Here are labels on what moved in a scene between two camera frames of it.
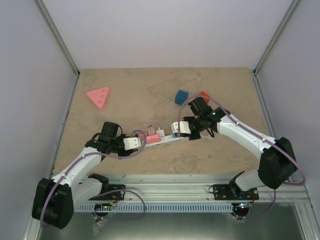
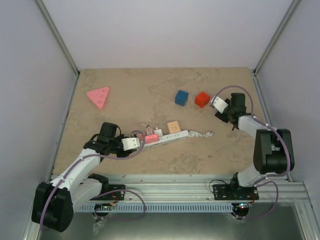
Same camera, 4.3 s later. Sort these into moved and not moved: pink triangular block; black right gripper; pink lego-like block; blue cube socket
Moved: black right gripper
Not moved: pink lego-like block; pink triangular block; blue cube socket
